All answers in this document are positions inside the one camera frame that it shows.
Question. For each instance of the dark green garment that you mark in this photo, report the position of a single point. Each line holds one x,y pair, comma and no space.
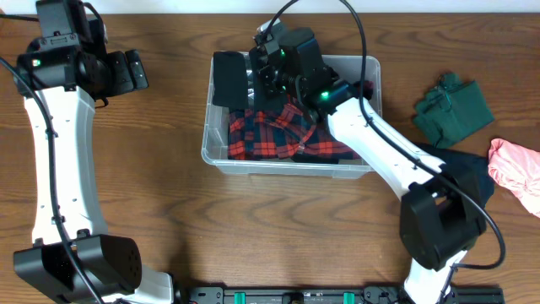
452,111

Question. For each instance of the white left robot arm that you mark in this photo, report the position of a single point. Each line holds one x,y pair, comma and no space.
73,257

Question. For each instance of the red navy plaid shirt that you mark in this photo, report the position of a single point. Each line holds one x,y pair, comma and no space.
278,135

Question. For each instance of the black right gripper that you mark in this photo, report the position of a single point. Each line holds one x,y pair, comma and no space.
267,73

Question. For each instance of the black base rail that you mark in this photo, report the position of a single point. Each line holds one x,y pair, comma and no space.
367,295

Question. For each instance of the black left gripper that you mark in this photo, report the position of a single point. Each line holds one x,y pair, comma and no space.
121,82

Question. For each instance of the black garment with tape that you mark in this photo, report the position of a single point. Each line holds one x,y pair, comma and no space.
238,83

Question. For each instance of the pink folded garment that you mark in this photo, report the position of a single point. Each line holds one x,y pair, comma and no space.
516,168

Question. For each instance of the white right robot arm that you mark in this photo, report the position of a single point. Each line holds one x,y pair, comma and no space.
440,218

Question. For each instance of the clear plastic storage bin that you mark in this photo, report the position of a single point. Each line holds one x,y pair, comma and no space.
216,131

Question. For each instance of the navy folded garment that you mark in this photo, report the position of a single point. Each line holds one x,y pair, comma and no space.
461,164

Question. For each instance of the black garment in bin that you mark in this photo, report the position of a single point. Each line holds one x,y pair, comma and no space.
314,159

